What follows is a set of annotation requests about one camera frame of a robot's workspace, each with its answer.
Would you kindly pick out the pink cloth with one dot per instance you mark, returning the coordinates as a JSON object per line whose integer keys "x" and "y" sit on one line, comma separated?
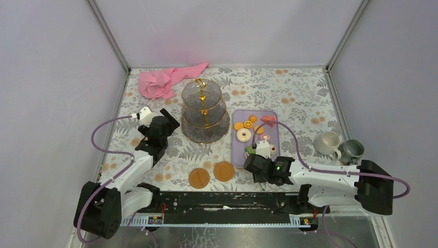
{"x": 158, "y": 83}

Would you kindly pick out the green striped cake piece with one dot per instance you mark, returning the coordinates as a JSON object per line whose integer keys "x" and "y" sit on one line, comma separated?
{"x": 250, "y": 150}

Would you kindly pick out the wooden coaster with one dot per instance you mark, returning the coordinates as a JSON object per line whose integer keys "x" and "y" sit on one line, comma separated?
{"x": 199, "y": 178}
{"x": 224, "y": 171}

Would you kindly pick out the white glazed donut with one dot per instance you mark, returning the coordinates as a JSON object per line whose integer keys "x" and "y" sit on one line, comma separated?
{"x": 243, "y": 135}

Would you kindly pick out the lilac plastic tray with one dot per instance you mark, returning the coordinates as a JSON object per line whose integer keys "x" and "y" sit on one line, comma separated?
{"x": 238, "y": 154}

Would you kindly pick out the pink cake slice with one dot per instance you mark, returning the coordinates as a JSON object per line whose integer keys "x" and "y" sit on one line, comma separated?
{"x": 270, "y": 119}

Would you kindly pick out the yellow round biscuit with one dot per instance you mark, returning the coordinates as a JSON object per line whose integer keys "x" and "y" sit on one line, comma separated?
{"x": 238, "y": 125}

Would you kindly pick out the pink handled tongs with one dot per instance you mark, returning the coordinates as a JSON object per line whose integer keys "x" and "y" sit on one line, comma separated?
{"x": 263, "y": 185}

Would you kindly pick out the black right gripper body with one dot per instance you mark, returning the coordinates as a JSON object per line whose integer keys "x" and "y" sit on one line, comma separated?
{"x": 260, "y": 179}

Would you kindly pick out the right wooden coaster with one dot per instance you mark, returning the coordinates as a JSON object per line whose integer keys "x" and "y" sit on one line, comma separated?
{"x": 224, "y": 171}

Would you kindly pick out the yellow jam-dot cookie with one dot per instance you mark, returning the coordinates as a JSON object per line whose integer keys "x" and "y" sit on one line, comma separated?
{"x": 248, "y": 124}

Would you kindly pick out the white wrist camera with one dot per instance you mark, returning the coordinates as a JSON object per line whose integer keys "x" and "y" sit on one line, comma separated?
{"x": 144, "y": 116}
{"x": 263, "y": 149}

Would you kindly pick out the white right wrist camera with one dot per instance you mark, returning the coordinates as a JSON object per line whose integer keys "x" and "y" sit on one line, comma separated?
{"x": 263, "y": 149}

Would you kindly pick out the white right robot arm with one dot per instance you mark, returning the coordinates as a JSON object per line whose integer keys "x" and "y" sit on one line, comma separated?
{"x": 366, "y": 185}

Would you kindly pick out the grey ceramic mug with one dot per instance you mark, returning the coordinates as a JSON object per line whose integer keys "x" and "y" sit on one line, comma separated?
{"x": 351, "y": 151}

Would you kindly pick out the three-tier glass cake stand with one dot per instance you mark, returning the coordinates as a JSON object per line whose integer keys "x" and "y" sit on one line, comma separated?
{"x": 205, "y": 118}

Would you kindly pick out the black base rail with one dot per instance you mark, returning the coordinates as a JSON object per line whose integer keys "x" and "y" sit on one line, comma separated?
{"x": 232, "y": 209}

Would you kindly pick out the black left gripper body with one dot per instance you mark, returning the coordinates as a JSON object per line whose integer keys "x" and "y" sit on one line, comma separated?
{"x": 167, "y": 121}

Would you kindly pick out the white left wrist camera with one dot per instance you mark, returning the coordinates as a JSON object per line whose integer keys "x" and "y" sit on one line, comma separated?
{"x": 144, "y": 116}

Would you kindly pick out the white ceramic mug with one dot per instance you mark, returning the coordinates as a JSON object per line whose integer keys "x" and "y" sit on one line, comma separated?
{"x": 327, "y": 143}

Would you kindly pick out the left wooden coaster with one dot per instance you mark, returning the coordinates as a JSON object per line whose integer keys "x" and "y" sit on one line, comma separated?
{"x": 199, "y": 178}

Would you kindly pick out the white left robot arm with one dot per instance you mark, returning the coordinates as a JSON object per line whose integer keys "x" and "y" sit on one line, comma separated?
{"x": 102, "y": 206}

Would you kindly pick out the orange swirl cookie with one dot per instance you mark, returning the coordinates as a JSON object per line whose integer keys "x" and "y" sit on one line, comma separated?
{"x": 252, "y": 118}

